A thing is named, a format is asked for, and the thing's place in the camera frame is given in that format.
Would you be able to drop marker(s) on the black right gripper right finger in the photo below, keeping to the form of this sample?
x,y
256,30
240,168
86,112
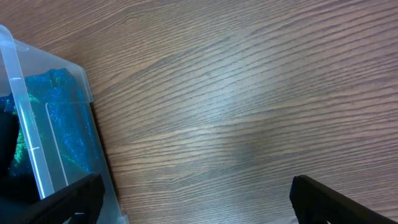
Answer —
x,y
315,203

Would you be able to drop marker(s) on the black cloth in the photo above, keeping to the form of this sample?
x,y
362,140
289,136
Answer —
x,y
21,188

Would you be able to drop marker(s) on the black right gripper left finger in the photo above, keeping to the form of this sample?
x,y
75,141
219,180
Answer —
x,y
80,202

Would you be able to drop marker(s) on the clear plastic storage container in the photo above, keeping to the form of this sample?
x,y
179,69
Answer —
x,y
19,61

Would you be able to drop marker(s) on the sparkly blue green cloth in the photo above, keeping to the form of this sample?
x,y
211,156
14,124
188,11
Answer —
x,y
64,121

